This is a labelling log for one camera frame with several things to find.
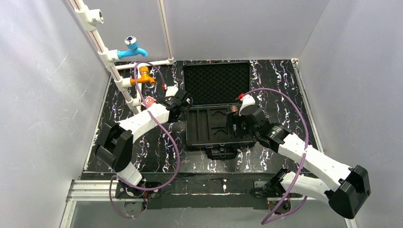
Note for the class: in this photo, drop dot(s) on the blue plastic faucet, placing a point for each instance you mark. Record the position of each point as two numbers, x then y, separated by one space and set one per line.
133 49

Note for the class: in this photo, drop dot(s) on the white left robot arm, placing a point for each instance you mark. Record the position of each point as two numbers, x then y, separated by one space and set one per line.
114 145

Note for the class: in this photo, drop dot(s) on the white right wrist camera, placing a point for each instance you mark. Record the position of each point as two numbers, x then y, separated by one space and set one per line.
246 100

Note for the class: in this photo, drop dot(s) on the brown poker chip stack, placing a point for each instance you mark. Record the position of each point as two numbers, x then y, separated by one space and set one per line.
233 109

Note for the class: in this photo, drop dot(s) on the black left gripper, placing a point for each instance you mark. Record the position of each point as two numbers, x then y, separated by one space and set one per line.
184 102

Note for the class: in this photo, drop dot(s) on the red playing card deck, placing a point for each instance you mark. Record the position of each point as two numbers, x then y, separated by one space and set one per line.
148 102

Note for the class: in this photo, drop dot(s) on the orange plastic faucet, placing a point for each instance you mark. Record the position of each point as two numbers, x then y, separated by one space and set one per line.
145 77

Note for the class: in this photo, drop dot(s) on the white PVC pipe frame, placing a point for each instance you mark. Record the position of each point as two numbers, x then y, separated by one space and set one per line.
90 19

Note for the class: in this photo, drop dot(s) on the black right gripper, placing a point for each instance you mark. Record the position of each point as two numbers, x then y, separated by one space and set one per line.
240 126

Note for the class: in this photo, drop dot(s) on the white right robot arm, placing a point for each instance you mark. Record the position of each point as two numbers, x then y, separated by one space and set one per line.
344 188

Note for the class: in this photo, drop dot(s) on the aluminium front rail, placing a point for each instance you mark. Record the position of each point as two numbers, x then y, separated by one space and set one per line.
89 190

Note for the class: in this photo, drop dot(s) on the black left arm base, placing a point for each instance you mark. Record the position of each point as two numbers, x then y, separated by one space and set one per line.
132 196

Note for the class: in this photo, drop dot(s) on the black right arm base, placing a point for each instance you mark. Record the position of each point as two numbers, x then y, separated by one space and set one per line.
270 195

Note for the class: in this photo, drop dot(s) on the black foam-lined poker case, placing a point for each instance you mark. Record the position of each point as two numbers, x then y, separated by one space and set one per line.
215 87

